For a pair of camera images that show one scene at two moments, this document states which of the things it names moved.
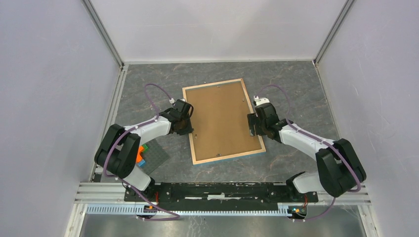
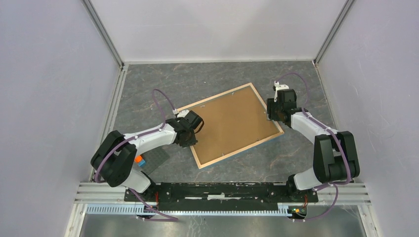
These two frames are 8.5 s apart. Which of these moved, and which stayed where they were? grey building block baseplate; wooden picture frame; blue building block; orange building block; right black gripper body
Moved: right black gripper body; wooden picture frame
Stayed: blue building block; orange building block; grey building block baseplate
